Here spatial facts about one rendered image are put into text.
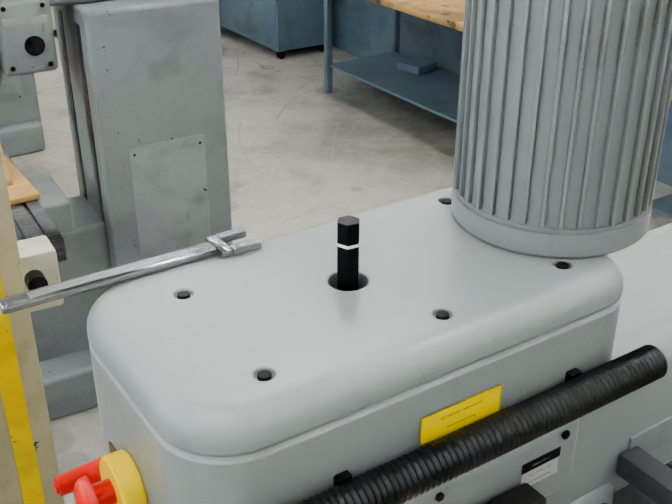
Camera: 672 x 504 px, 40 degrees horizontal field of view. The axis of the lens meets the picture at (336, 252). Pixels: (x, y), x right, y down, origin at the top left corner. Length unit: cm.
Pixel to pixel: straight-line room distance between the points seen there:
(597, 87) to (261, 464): 42
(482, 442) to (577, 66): 33
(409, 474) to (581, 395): 19
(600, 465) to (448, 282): 32
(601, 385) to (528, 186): 19
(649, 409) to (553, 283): 28
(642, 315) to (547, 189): 27
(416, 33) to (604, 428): 674
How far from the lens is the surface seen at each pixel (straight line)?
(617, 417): 104
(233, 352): 74
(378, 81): 694
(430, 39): 752
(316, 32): 842
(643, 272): 118
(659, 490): 106
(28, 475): 303
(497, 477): 92
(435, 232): 93
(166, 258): 87
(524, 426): 83
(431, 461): 77
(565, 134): 85
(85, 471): 93
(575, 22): 82
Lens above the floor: 230
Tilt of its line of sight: 28 degrees down
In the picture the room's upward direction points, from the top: straight up
